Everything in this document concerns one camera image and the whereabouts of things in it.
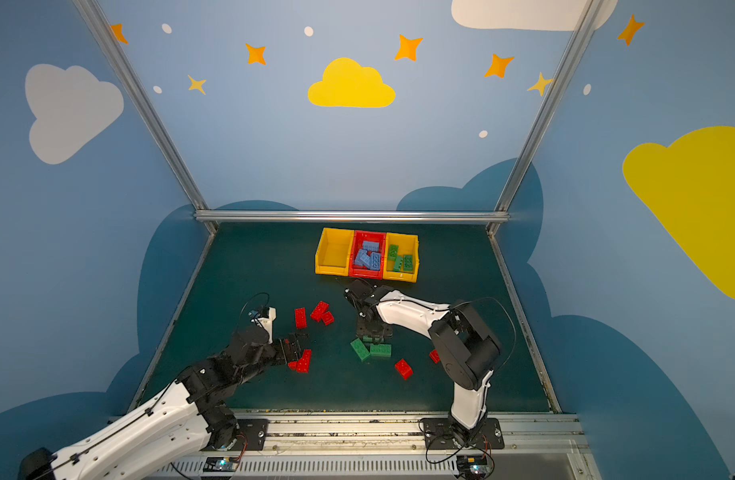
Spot red long brick centre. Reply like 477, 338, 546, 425
310, 301, 329, 322

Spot aluminium back frame bar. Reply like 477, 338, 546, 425
195, 210, 509, 224

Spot aluminium front rail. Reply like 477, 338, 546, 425
143, 412, 601, 479

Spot right controller board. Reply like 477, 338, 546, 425
455, 455, 491, 480

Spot aluminium right frame post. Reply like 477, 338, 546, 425
487, 0, 607, 239

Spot left yellow bin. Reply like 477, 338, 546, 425
314, 227, 355, 277

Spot red middle bin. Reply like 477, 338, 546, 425
348, 230, 387, 279

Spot red brick pair lower left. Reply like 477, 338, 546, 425
288, 349, 312, 373

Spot aluminium left frame post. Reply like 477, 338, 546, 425
72, 0, 208, 213

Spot aluminium frame post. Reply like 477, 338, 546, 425
72, 0, 208, 213
487, 0, 607, 239

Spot yellow bin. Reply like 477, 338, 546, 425
314, 227, 355, 277
383, 233, 421, 283

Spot right yellow bin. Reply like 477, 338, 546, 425
383, 233, 421, 283

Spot controller board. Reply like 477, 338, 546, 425
202, 457, 240, 473
455, 455, 491, 480

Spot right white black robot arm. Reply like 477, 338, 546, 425
344, 279, 503, 437

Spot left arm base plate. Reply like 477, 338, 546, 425
203, 418, 269, 452

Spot left controller board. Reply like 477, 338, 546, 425
202, 457, 240, 473

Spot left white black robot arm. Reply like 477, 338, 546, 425
18, 320, 308, 479

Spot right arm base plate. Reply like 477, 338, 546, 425
419, 417, 505, 451

